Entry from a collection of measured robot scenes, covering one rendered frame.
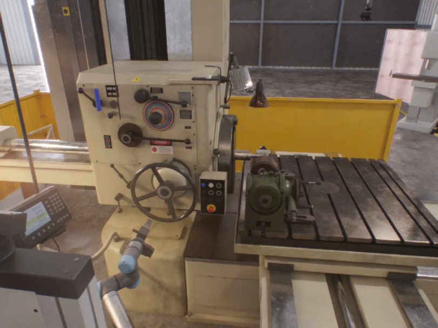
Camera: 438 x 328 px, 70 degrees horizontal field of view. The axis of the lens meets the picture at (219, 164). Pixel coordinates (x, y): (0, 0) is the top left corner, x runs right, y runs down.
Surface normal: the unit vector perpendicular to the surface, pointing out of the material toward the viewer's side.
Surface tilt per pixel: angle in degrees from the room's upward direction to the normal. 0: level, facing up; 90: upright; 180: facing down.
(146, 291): 90
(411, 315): 0
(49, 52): 90
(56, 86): 90
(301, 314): 0
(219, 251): 0
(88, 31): 90
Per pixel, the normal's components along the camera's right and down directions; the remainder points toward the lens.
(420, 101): -0.68, 0.31
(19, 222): 0.99, 0.06
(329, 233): 0.00, -0.91
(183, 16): -0.11, 0.42
